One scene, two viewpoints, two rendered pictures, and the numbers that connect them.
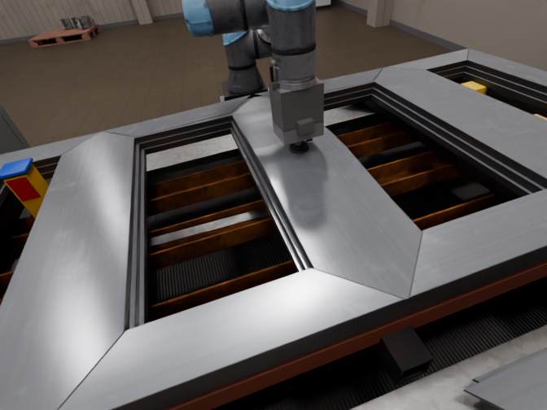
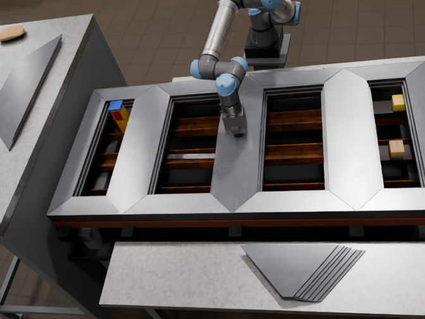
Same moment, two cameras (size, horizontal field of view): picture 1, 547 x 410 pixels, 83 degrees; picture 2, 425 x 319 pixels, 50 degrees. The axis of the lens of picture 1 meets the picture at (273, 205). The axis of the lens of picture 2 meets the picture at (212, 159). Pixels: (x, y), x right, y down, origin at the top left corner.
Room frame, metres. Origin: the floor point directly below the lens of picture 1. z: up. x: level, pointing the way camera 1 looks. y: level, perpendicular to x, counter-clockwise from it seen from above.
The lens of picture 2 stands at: (-0.58, -0.68, 2.31)
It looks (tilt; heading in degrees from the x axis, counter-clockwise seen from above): 50 degrees down; 34
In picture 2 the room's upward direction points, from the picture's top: 19 degrees counter-clockwise
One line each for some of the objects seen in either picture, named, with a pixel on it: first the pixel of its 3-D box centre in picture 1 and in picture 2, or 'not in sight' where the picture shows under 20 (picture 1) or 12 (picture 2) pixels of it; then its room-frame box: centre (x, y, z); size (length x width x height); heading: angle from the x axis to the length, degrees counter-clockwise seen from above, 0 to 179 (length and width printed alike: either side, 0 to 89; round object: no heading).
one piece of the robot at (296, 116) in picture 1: (297, 108); (233, 120); (0.55, -0.07, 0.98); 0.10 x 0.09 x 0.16; 15
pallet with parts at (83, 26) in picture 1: (63, 30); not in sight; (7.57, 3.85, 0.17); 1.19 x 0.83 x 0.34; 96
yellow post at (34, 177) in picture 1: (42, 202); (123, 120); (0.64, 0.58, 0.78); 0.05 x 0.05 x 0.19; 13
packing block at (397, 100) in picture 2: (472, 91); (398, 102); (0.91, -0.67, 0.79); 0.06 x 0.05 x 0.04; 13
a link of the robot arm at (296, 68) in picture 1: (293, 63); (230, 105); (0.56, -0.07, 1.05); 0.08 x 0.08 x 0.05
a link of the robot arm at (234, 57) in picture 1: (240, 43); (261, 12); (1.34, 0.04, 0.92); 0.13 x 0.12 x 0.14; 89
